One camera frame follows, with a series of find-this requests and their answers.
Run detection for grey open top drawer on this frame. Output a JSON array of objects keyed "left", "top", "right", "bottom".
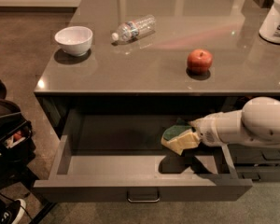
[{"left": 35, "top": 110, "right": 252, "bottom": 203}]

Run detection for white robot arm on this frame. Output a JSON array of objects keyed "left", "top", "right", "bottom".
[{"left": 161, "top": 97, "right": 280, "bottom": 155}]

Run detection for black and white sneaker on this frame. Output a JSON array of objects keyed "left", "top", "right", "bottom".
[{"left": 0, "top": 199, "right": 26, "bottom": 224}]

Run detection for green and yellow sponge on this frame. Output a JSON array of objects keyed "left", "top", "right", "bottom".
[{"left": 161, "top": 124, "right": 197, "bottom": 156}]

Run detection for metal drawer handle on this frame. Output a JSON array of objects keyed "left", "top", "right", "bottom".
[{"left": 127, "top": 189, "right": 161, "bottom": 203}]

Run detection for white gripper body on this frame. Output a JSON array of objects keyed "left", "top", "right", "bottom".
[{"left": 190, "top": 111, "right": 245, "bottom": 147}]

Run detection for dark lower side drawers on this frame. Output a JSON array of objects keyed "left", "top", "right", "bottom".
[{"left": 229, "top": 145, "right": 280, "bottom": 182}]

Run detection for white plastic wipes canister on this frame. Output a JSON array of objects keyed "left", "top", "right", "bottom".
[{"left": 259, "top": 0, "right": 280, "bottom": 44}]

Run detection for clear plastic water bottle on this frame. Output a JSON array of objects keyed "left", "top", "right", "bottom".
[{"left": 111, "top": 15, "right": 156, "bottom": 42}]

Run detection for red apple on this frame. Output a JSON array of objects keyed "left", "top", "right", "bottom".
[{"left": 187, "top": 49, "right": 213, "bottom": 75}]

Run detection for grey counter cabinet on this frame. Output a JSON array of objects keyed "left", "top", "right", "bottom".
[{"left": 35, "top": 0, "right": 280, "bottom": 134}]

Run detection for white ceramic bowl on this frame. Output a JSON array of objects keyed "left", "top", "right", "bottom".
[{"left": 54, "top": 26, "right": 93, "bottom": 57}]

